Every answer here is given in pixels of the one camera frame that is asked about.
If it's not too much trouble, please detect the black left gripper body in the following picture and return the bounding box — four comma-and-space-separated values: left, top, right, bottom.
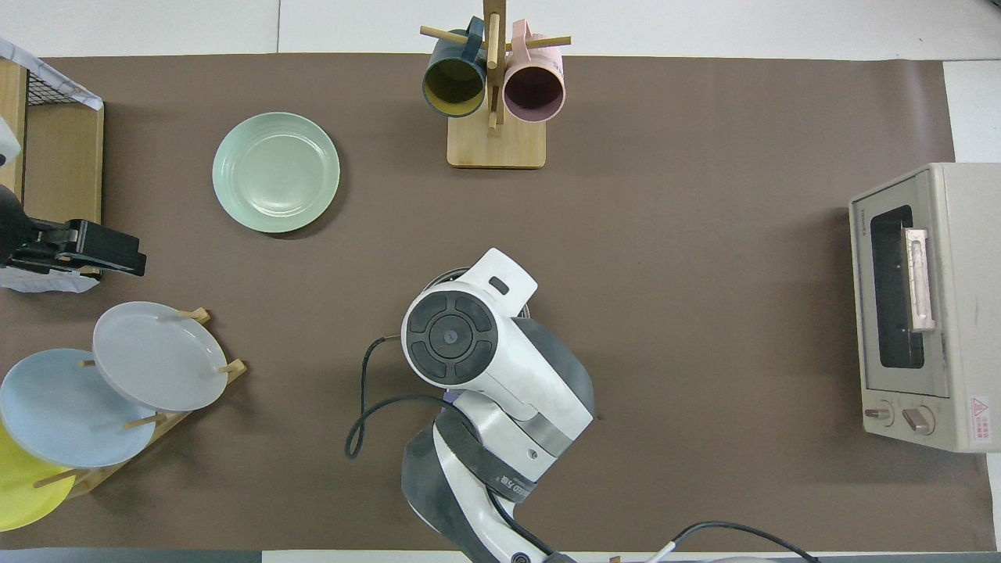
0, 184, 79, 272

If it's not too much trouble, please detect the grey plate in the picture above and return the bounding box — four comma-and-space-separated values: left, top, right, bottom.
92, 301, 230, 413

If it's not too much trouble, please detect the light blue plate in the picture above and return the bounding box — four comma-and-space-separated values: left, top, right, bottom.
0, 348, 157, 470

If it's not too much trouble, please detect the pale green plate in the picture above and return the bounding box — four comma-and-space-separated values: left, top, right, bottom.
212, 112, 342, 235

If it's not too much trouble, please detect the wooden plate rack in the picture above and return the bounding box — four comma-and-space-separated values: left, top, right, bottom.
31, 307, 248, 500

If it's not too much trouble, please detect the yellow plate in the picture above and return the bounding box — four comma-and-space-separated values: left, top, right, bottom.
0, 422, 77, 533

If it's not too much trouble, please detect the white crumpled plastic sheet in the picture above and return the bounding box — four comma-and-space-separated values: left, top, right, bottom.
0, 266, 101, 295
0, 38, 104, 111

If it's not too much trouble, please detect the wooden shelf unit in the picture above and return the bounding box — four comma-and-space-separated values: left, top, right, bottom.
0, 59, 104, 276

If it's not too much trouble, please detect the dark teal mug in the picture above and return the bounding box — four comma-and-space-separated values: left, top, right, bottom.
422, 17, 488, 119

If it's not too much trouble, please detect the wooden mug tree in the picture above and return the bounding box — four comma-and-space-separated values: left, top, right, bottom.
420, 0, 572, 170

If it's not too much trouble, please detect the pink ribbed mug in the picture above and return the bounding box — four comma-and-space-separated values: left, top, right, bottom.
503, 20, 566, 124

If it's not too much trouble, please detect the brown table mat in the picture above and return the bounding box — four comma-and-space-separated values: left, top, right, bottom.
0, 53, 998, 552

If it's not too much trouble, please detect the beige toaster oven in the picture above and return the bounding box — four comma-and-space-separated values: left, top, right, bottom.
849, 162, 1001, 454

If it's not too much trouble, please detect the black wire mesh frame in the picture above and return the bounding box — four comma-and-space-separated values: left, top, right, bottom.
26, 66, 84, 107

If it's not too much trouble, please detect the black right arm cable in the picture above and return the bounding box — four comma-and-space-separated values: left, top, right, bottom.
346, 335, 818, 563

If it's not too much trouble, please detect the black pot purple handle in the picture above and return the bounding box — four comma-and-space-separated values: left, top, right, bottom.
422, 268, 533, 404

